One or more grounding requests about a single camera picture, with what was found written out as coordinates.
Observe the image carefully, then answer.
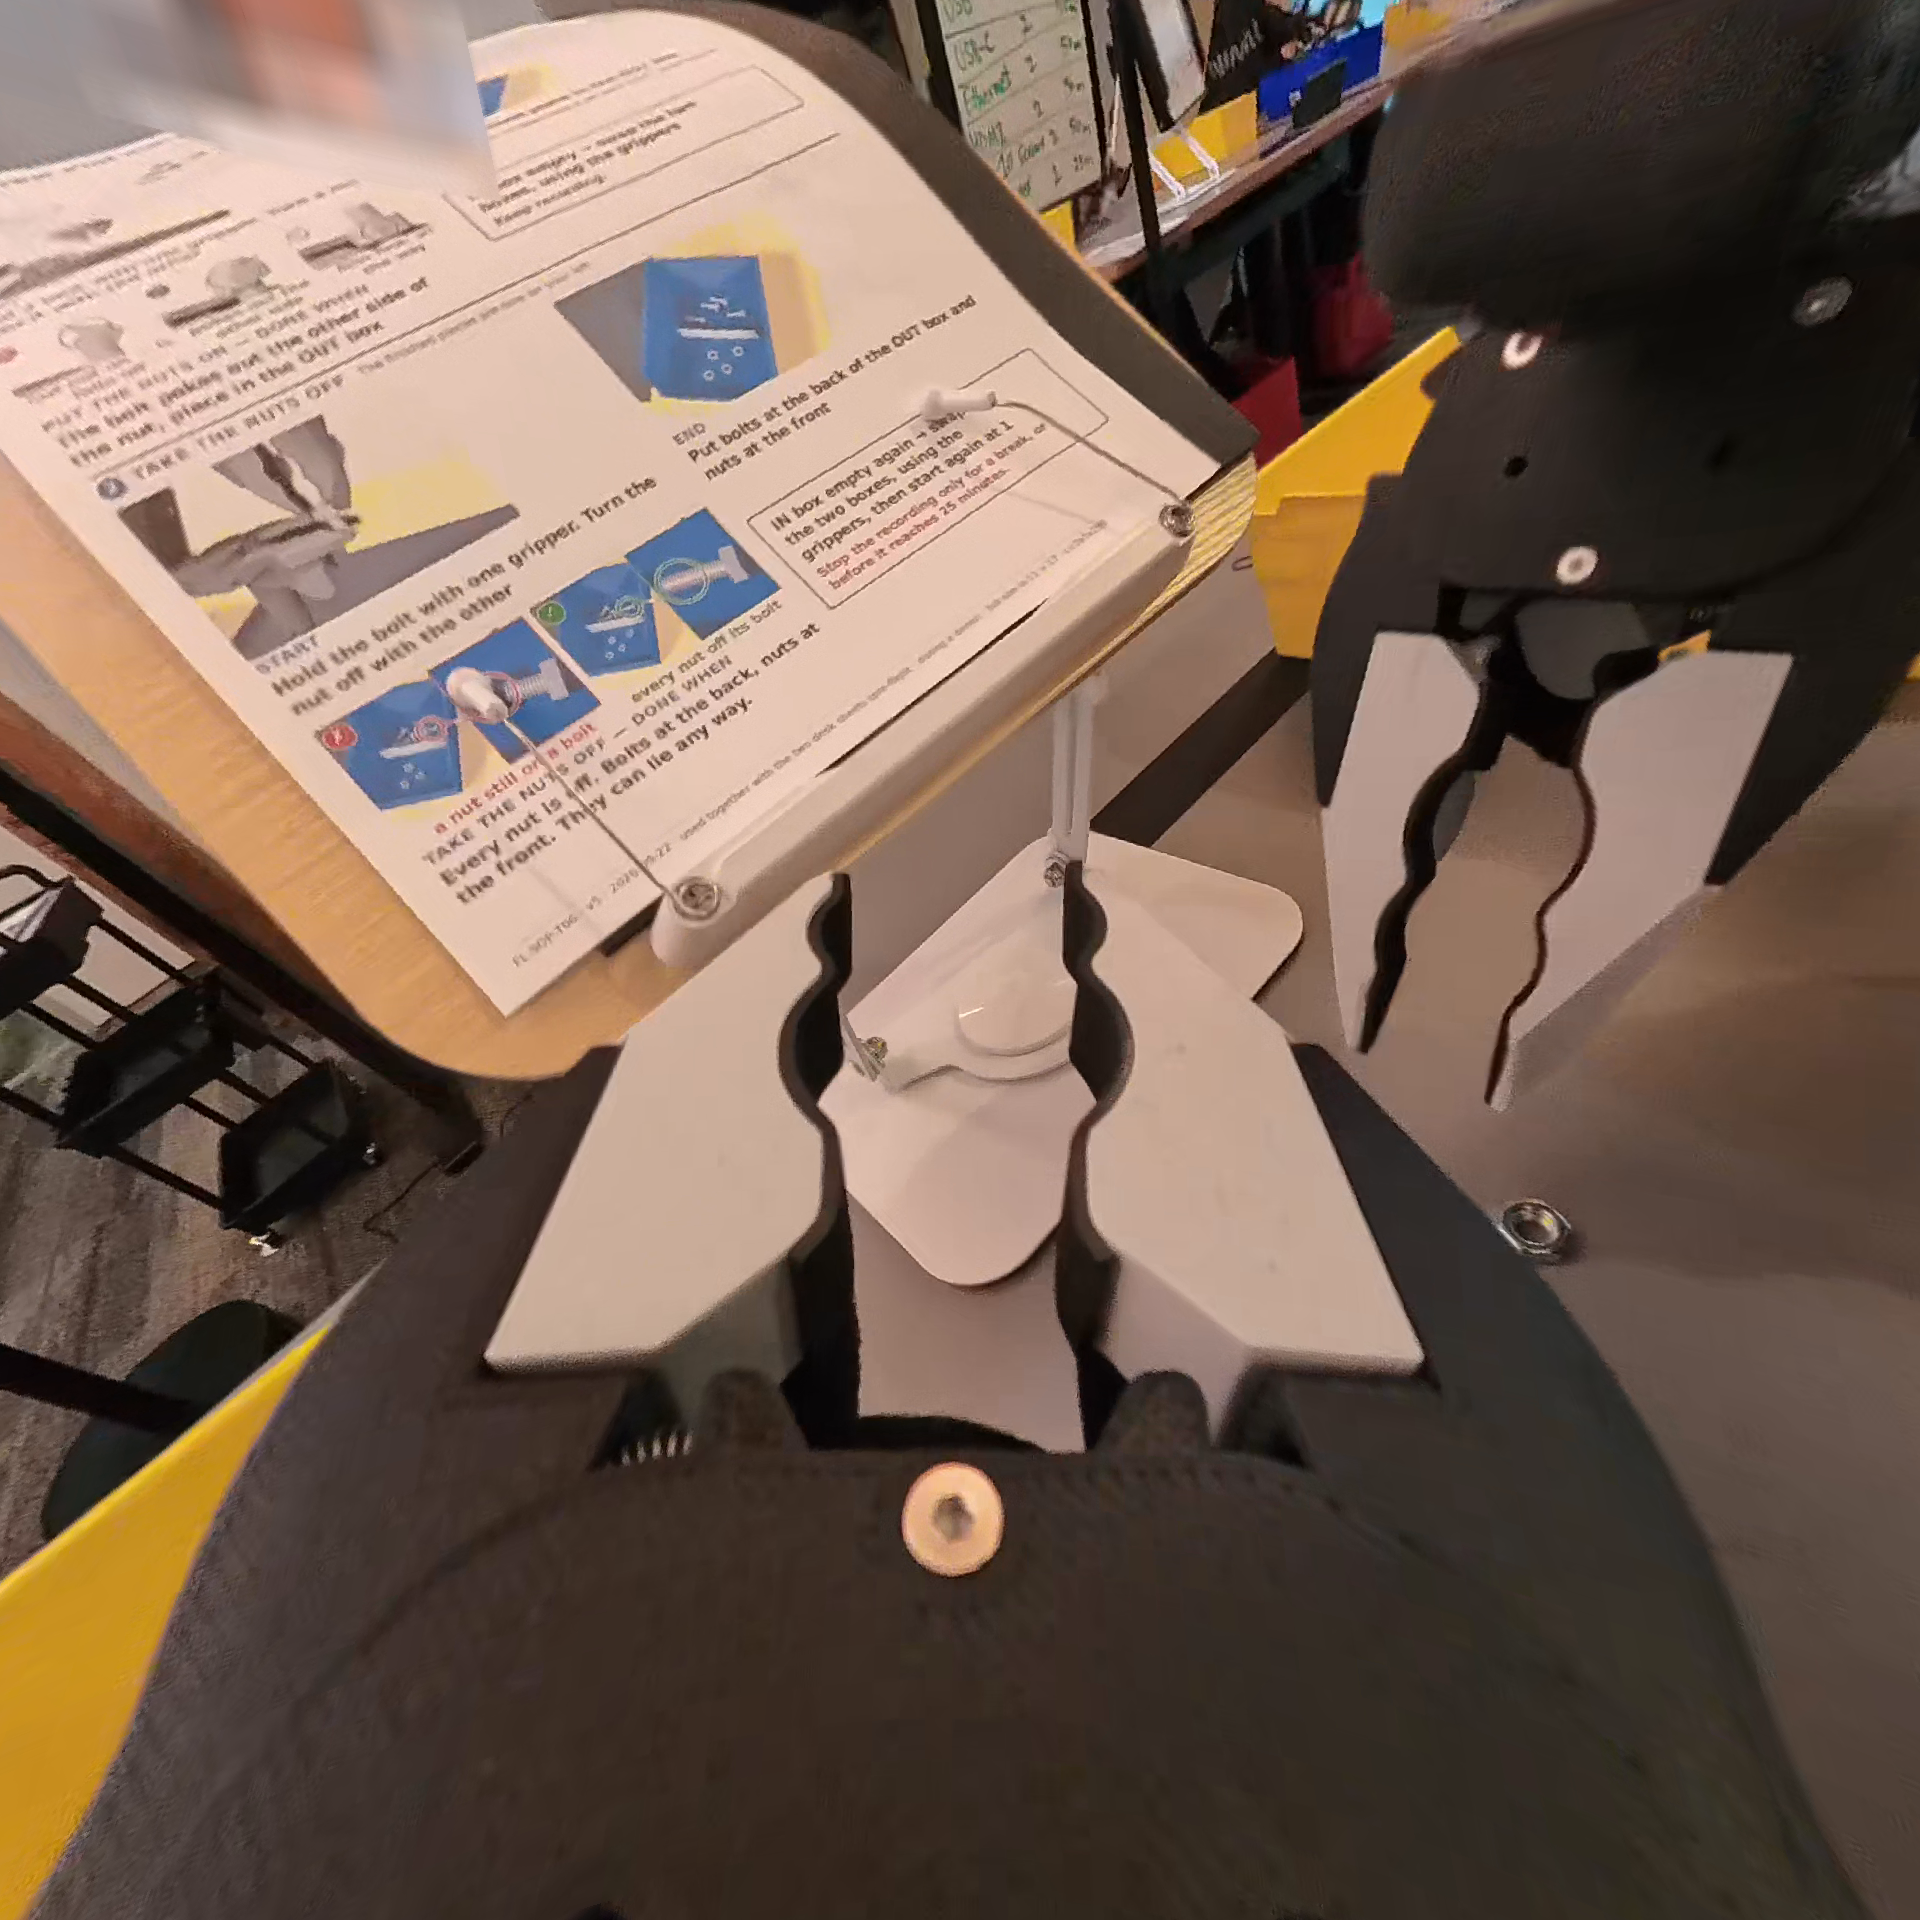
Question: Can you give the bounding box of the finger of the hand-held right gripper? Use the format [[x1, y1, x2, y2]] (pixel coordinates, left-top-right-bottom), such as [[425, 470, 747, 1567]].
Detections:
[[1323, 627, 1500, 1054], [1481, 650, 1799, 1115]]

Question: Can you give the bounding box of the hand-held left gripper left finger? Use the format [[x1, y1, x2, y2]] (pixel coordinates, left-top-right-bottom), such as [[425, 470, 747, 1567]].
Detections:
[[483, 872, 856, 1451]]

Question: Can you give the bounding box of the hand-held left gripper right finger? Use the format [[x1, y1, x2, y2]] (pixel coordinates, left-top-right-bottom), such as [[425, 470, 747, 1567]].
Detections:
[[1059, 872, 1427, 1451]]

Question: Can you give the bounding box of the yellow plastic bin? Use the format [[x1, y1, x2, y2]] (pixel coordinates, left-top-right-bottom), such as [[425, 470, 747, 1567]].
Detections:
[[1244, 330, 1463, 659], [0, 1322, 334, 1920]]

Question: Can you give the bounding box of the clear acrylic foot plate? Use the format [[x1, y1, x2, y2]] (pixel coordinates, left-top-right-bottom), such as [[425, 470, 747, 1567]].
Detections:
[[846, 961, 1087, 1098]]

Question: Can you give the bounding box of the red bag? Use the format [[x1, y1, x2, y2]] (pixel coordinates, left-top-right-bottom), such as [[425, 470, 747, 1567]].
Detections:
[[1230, 254, 1402, 470]]

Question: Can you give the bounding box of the long wooden table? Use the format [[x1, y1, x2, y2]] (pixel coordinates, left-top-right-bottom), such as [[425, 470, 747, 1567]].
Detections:
[[1074, 68, 1406, 290]]

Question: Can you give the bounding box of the blue storage bin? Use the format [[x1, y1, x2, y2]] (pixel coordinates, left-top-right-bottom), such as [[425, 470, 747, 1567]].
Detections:
[[1256, 26, 1393, 126]]

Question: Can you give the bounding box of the black stool base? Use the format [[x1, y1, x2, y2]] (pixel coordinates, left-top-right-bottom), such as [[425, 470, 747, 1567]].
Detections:
[[43, 1297, 310, 1541]]

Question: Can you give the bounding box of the white tethered pin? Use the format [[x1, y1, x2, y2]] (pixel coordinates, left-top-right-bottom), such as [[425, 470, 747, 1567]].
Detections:
[[441, 663, 696, 901], [918, 385, 1184, 522]]

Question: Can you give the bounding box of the small easel whiteboard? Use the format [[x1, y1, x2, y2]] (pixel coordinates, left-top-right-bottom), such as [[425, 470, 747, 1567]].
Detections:
[[1111, 0, 1211, 134]]

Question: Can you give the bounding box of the whiteboard with green writing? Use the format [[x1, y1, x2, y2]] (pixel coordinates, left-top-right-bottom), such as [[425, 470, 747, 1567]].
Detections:
[[933, 0, 1108, 214]]

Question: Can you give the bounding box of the printed instruction sheet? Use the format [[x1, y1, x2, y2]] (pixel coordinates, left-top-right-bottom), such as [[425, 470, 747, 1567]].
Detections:
[[0, 17, 1224, 1022]]

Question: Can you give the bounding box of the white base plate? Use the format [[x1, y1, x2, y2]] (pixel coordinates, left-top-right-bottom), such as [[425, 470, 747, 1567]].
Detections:
[[817, 830, 1306, 1290]]

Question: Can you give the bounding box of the white slotted support bracket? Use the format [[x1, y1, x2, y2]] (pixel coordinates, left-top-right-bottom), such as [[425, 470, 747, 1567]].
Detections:
[[1047, 684, 1115, 888]]

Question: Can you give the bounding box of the black wire rack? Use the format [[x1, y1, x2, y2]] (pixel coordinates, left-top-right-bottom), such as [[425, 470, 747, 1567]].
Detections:
[[0, 862, 383, 1252]]

